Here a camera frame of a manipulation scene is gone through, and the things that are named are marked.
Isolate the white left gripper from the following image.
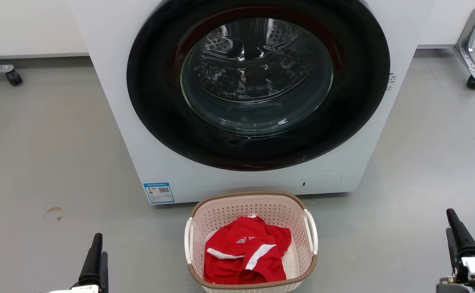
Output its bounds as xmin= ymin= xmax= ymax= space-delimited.
xmin=48 ymin=233 xmax=109 ymax=293

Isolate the cream perforated laundry basket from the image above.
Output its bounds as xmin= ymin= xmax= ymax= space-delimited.
xmin=184 ymin=191 xmax=318 ymax=293

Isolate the blue energy label sticker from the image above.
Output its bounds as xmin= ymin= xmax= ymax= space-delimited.
xmin=143 ymin=182 xmax=175 ymax=204

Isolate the red shirt with white stripes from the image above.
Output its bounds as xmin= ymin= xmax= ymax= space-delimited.
xmin=203 ymin=215 xmax=292 ymax=285

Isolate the round filter cover flap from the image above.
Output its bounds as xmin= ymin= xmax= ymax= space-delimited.
xmin=301 ymin=173 xmax=342 ymax=193

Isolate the white washing machine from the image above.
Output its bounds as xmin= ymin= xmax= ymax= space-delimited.
xmin=68 ymin=0 xmax=435 ymax=205

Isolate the black round washer door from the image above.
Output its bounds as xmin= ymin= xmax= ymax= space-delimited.
xmin=126 ymin=0 xmax=391 ymax=171

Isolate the white partition panel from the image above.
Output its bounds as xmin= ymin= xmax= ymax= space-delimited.
xmin=0 ymin=0 xmax=90 ymax=60
xmin=418 ymin=0 xmax=475 ymax=50

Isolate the steel washer drum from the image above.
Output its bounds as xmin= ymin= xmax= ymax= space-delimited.
xmin=182 ymin=18 xmax=334 ymax=136

